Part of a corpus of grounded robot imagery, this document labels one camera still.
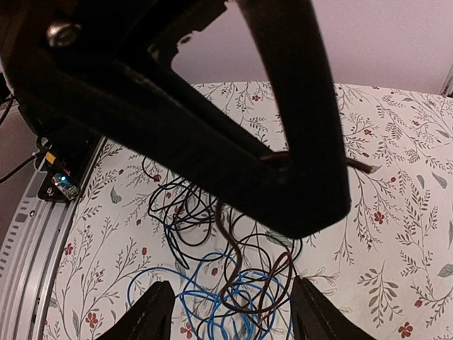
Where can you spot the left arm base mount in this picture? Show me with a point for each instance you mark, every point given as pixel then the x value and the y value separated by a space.
pixel 65 147

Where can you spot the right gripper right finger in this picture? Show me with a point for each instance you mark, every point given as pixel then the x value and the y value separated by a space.
pixel 315 317

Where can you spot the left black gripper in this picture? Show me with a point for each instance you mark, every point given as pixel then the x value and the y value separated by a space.
pixel 88 34

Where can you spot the right aluminium frame post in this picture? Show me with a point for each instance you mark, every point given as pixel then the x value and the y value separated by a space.
pixel 447 87

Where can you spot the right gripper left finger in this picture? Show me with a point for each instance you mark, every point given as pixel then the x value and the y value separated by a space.
pixel 148 318

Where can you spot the floral table mat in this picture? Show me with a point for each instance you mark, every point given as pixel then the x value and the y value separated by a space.
pixel 387 265

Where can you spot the front aluminium rail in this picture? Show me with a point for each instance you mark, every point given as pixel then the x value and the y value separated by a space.
pixel 50 270

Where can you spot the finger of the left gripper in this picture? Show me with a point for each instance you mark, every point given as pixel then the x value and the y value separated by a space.
pixel 315 193
pixel 200 143

